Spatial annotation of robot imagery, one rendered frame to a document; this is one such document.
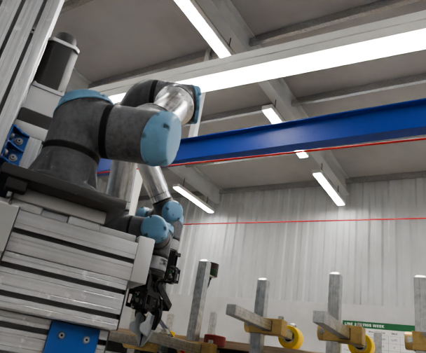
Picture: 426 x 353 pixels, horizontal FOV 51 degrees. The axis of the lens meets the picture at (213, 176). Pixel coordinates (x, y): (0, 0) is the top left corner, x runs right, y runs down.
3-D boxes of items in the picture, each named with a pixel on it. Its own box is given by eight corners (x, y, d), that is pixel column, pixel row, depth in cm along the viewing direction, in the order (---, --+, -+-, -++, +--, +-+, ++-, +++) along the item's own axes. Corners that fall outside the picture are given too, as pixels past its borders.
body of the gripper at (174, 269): (167, 281, 161) (173, 248, 166) (148, 279, 166) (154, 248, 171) (178, 286, 167) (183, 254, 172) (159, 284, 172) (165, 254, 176)
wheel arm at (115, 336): (92, 338, 144) (95, 325, 146) (84, 337, 146) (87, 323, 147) (167, 355, 177) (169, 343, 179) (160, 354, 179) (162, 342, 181)
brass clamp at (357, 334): (361, 343, 130) (361, 326, 132) (315, 338, 136) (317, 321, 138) (366, 347, 134) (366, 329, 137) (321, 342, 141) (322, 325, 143)
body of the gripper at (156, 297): (123, 308, 129) (133, 267, 134) (141, 314, 136) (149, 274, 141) (144, 309, 126) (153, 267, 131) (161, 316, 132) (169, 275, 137)
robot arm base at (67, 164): (23, 174, 80) (40, 126, 84) (13, 195, 92) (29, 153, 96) (104, 199, 85) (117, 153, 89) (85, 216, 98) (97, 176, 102)
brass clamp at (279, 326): (280, 335, 142) (282, 319, 144) (242, 330, 149) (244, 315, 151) (286, 337, 147) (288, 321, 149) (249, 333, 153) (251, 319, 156)
